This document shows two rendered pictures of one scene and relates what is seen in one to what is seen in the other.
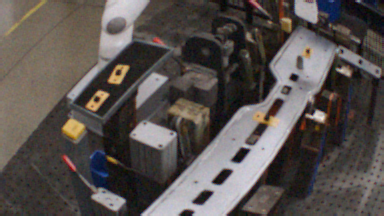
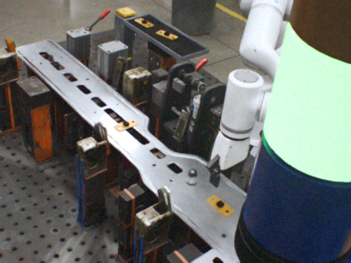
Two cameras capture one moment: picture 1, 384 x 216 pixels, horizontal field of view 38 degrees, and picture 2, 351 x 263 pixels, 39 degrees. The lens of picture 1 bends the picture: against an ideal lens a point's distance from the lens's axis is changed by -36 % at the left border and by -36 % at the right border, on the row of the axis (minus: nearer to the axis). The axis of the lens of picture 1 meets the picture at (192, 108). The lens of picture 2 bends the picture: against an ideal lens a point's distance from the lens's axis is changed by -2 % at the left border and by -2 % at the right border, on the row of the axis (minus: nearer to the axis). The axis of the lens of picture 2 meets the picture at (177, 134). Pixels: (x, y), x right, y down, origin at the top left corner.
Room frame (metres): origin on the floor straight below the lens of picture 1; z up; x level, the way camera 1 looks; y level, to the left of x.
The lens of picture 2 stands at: (2.39, -1.47, 2.03)
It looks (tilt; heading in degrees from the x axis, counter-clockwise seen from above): 37 degrees down; 109
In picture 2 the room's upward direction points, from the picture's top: 7 degrees clockwise
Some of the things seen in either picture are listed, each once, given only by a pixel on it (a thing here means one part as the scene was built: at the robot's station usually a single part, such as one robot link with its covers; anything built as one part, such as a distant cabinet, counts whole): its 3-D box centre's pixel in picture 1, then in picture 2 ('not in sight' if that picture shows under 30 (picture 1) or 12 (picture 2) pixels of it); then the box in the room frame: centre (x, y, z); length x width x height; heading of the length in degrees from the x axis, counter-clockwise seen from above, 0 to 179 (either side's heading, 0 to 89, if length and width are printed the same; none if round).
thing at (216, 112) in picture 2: not in sight; (213, 159); (2.07, -0.12, 0.91); 0.07 x 0.05 x 0.42; 63
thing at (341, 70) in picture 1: (340, 106); (148, 254); (2.04, -0.58, 0.87); 0.12 x 0.09 x 0.35; 63
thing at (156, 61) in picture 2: (120, 146); (159, 86); (1.72, 0.20, 0.92); 0.10 x 0.08 x 0.45; 153
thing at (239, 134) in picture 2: not in sight; (237, 125); (2.19, -0.42, 1.29); 0.09 x 0.08 x 0.03; 63
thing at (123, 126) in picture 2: (266, 118); (126, 123); (1.77, -0.21, 1.01); 0.08 x 0.04 x 0.01; 64
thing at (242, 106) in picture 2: not in sight; (243, 99); (2.19, -0.42, 1.37); 0.09 x 0.08 x 0.13; 6
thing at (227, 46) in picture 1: (217, 95); (188, 133); (1.95, -0.07, 0.94); 0.18 x 0.13 x 0.49; 153
